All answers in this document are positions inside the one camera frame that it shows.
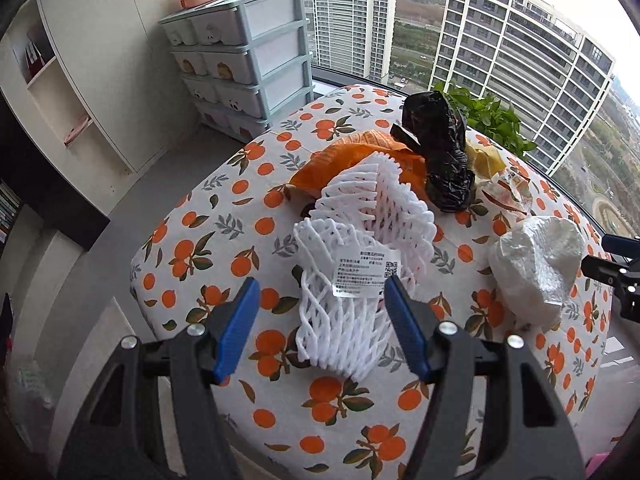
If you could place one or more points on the wide curved high-rise building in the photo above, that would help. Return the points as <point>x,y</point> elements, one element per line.
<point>520,55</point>

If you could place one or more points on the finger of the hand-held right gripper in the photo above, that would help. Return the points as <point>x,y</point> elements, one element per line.
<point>602,267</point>
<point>617,242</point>

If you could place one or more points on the clear wrapper red print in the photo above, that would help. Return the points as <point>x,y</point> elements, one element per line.
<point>505,190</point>

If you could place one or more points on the yellow wrapper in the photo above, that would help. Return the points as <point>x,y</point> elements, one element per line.
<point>485,160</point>

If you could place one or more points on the light blue drawer cabinet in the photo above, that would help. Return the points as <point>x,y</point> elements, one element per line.
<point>250,60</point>

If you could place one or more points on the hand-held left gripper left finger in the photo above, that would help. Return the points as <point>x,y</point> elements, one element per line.
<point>237,325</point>

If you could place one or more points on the green potted plant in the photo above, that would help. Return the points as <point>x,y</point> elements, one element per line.
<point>492,115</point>

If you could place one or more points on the white shelf cabinet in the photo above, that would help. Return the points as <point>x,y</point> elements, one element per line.
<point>110,60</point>

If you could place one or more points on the dark cabinet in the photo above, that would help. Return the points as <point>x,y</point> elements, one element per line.
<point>50,195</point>

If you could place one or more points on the orange plastic bag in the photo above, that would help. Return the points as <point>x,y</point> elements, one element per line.
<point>340,155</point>

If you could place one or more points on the black plastic bag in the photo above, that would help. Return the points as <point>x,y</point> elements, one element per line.
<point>440,160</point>

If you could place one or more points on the pink flat item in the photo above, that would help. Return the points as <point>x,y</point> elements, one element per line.
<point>77,131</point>

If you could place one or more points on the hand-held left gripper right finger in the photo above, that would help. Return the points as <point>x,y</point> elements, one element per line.
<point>407,325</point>

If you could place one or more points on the white plastic bag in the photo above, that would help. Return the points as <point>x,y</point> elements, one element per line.
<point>535,265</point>

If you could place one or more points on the slim high-rise building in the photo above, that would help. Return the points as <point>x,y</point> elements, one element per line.
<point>352,15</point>

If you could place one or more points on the white foam fruit net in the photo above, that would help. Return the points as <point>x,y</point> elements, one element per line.
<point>350,270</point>

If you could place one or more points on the row of books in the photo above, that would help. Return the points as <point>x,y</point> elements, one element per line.
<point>9,210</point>

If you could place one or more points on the orange print tablecloth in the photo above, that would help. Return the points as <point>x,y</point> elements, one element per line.
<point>200,240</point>

